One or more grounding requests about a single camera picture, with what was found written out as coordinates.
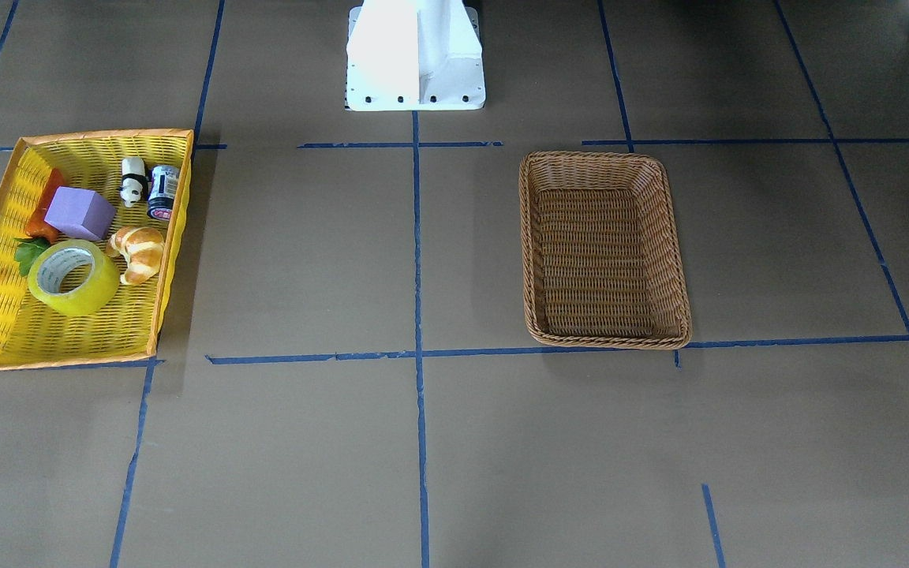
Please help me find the yellow tape roll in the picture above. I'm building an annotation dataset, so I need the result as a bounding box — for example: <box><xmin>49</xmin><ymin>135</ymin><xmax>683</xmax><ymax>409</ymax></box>
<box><xmin>28</xmin><ymin>240</ymin><xmax>119</xmax><ymax>317</ymax></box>

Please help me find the brown wicker basket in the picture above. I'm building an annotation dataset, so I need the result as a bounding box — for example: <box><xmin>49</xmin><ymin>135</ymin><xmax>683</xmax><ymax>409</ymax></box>
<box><xmin>518</xmin><ymin>151</ymin><xmax>692</xmax><ymax>351</ymax></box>

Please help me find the yellow plastic basket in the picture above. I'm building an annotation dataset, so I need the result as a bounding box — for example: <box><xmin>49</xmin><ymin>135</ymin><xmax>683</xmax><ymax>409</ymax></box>
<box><xmin>0</xmin><ymin>129</ymin><xmax>194</xmax><ymax>371</ymax></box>

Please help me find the small blue can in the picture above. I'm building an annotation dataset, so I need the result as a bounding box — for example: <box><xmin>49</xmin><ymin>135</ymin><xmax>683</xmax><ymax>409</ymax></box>
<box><xmin>147</xmin><ymin>165</ymin><xmax>180</xmax><ymax>222</ymax></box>

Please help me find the toy croissant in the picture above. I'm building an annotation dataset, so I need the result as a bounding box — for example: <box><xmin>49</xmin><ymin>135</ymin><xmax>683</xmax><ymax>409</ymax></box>
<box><xmin>104</xmin><ymin>226</ymin><xmax>165</xmax><ymax>286</ymax></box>

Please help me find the panda figurine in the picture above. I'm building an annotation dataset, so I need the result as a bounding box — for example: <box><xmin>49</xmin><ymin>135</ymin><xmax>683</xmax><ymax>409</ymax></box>
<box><xmin>119</xmin><ymin>157</ymin><xmax>149</xmax><ymax>208</ymax></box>

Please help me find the purple foam block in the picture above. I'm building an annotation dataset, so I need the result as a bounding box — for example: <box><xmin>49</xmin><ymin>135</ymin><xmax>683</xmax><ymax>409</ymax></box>
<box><xmin>44</xmin><ymin>186</ymin><xmax>117</xmax><ymax>241</ymax></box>

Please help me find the white pedestal column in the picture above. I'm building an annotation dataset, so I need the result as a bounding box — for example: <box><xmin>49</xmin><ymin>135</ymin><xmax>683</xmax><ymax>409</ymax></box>
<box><xmin>344</xmin><ymin>1</ymin><xmax>487</xmax><ymax>112</ymax></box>

